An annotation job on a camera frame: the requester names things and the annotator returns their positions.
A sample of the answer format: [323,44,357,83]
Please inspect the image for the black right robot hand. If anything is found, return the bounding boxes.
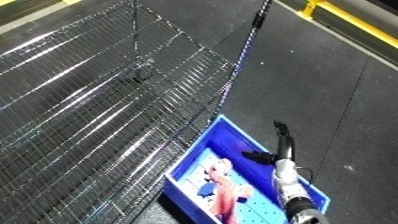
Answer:
[239,120,299,166]

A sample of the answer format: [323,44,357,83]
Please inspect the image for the pink and white soft toy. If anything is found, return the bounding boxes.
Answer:
[195,157,258,223]

